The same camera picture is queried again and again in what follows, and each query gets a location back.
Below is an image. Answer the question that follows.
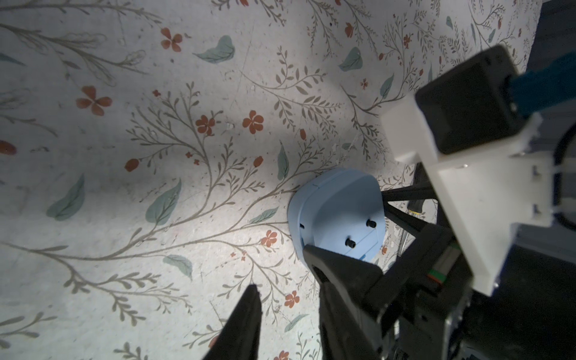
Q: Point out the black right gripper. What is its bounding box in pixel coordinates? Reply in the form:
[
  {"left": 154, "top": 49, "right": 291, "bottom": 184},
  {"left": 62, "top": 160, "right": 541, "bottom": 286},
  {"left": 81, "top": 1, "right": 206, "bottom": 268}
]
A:
[{"left": 302, "top": 184, "right": 576, "bottom": 360}]

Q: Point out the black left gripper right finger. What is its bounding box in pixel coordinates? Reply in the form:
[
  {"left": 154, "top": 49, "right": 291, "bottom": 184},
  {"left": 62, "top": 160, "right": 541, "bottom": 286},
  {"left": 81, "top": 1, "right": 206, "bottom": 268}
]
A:
[{"left": 319, "top": 283, "right": 380, "bottom": 360}]

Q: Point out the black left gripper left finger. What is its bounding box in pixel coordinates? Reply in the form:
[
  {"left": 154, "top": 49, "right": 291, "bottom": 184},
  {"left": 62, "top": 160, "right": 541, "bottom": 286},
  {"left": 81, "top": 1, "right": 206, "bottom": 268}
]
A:
[{"left": 204, "top": 284, "right": 262, "bottom": 360}]

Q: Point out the light blue alarm clock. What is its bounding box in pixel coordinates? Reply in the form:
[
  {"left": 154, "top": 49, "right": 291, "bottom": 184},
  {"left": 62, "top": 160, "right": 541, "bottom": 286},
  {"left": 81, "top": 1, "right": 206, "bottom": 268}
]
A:
[{"left": 287, "top": 168, "right": 386, "bottom": 263}]

